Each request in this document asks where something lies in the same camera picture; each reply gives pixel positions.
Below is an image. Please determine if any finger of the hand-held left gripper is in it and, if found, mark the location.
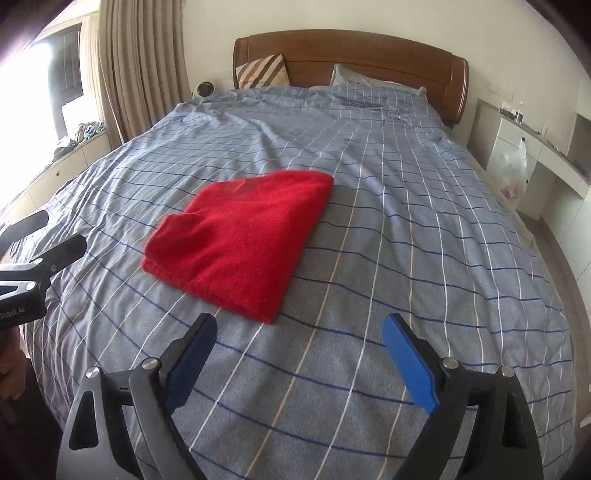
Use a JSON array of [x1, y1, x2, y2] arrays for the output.
[[0, 210, 49, 252], [0, 234, 88, 298]]

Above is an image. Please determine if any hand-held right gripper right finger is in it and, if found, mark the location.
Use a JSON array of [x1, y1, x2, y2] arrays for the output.
[[381, 313, 543, 480]]

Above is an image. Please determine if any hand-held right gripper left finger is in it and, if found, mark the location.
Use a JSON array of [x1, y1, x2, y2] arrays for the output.
[[58, 313, 219, 480]]

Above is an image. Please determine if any red knitted sweater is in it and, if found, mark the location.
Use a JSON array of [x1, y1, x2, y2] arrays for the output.
[[141, 170, 335, 324]]

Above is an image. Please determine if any person's left forearm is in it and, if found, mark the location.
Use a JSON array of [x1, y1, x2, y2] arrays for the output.
[[0, 332, 29, 403]]

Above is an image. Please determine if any dark clothes heap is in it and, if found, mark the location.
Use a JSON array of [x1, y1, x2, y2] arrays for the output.
[[52, 140, 80, 161]]

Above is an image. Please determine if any pile of colourful clothes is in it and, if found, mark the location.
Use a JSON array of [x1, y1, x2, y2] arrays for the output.
[[69, 121, 108, 144]]

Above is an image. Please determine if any white window-side cabinet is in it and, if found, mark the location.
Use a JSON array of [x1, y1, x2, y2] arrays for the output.
[[0, 124, 112, 222]]

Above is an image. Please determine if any grey-blue checked bed blanket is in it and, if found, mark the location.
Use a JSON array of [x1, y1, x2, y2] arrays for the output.
[[9, 83, 578, 480]]

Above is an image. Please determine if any window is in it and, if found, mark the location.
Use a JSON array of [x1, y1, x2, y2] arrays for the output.
[[34, 23, 85, 141]]

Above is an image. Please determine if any beige curtain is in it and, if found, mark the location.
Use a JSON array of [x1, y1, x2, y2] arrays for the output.
[[81, 0, 192, 148]]

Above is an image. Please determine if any clear plastic bag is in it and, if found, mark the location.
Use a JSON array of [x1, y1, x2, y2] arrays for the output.
[[498, 137, 530, 200]]

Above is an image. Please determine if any white built-in desk unit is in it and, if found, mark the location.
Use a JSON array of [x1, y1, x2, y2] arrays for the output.
[[466, 97, 591, 259]]

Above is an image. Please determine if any striped cushion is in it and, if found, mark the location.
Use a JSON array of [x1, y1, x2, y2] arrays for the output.
[[235, 53, 291, 89]]

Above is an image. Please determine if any grey pillow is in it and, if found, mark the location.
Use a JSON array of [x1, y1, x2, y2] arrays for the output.
[[330, 64, 428, 99]]

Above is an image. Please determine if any brown wooden headboard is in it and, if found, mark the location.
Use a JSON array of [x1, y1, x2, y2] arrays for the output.
[[232, 29, 470, 130]]

